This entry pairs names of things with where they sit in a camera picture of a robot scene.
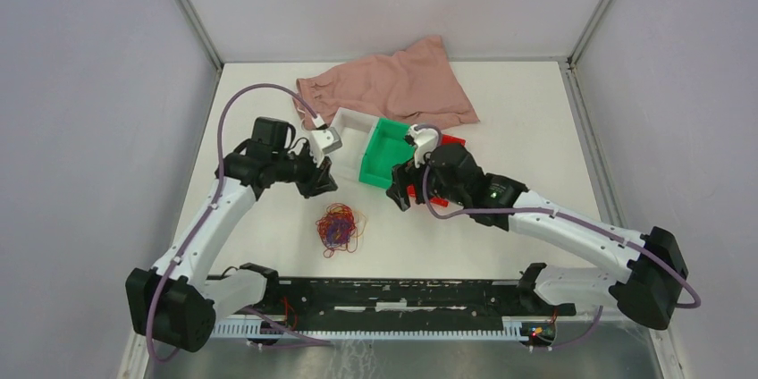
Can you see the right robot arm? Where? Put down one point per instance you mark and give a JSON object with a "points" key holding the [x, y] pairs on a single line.
{"points": [[450, 218]]}

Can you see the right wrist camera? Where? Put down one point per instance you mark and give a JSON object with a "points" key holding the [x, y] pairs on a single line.
{"points": [[424, 138]]}

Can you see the green plastic bin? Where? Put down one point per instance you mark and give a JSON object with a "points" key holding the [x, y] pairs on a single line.
{"points": [[386, 148]]}

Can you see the red plastic bin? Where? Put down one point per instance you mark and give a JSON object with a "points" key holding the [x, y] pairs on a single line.
{"points": [[453, 140]]}

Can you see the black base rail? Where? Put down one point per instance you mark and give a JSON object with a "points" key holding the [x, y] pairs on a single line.
{"points": [[310, 304]]}

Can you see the white cable duct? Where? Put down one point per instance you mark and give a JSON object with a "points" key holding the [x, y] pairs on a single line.
{"points": [[254, 328]]}

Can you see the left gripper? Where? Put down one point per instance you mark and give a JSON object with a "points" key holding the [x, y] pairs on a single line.
{"points": [[310, 187]]}

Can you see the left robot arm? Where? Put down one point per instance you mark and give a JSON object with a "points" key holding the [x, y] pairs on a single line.
{"points": [[176, 301]]}

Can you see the pink cloth shorts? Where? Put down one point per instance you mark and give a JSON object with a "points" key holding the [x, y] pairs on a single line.
{"points": [[413, 85]]}

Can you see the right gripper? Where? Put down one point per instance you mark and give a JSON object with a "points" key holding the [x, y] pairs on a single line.
{"points": [[402, 174]]}

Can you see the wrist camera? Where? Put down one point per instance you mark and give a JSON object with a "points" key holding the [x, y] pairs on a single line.
{"points": [[324, 142], [424, 138]]}

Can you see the translucent white bin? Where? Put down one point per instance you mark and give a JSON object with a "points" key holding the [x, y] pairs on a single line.
{"points": [[355, 130]]}

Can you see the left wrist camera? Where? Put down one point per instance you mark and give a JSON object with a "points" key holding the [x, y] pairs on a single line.
{"points": [[324, 142]]}

